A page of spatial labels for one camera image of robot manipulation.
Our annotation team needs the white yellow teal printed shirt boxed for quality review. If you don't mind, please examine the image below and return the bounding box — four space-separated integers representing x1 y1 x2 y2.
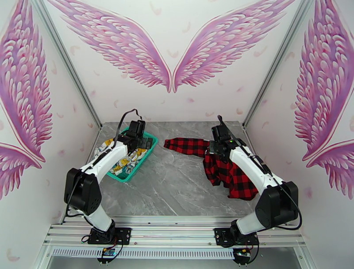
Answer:
94 139 148 177

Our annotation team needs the red black plaid shirt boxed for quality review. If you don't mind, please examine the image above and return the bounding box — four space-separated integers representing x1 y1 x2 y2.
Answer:
163 137 259 201

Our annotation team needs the teal plastic basket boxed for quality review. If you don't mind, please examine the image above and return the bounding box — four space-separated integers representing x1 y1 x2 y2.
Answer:
93 127 159 183

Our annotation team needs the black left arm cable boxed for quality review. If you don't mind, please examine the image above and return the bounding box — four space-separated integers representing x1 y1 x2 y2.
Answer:
65 109 143 216

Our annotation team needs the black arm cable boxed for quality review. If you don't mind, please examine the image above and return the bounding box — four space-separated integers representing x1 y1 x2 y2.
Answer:
217 115 303 231
65 109 143 216

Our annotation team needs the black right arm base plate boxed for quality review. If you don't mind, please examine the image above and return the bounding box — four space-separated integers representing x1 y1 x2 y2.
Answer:
214 227 260 247

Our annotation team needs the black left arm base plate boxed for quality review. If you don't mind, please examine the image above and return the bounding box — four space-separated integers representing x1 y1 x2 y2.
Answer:
88 227 132 246

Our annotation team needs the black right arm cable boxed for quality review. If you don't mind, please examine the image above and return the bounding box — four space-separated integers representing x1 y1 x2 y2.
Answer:
217 115 303 231

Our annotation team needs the aluminium corner post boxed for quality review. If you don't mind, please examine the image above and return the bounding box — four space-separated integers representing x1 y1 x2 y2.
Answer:
30 0 103 130
242 0 316 130

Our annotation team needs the perforated white cable tray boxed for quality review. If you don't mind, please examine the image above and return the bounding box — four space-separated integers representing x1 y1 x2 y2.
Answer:
51 247 236 260

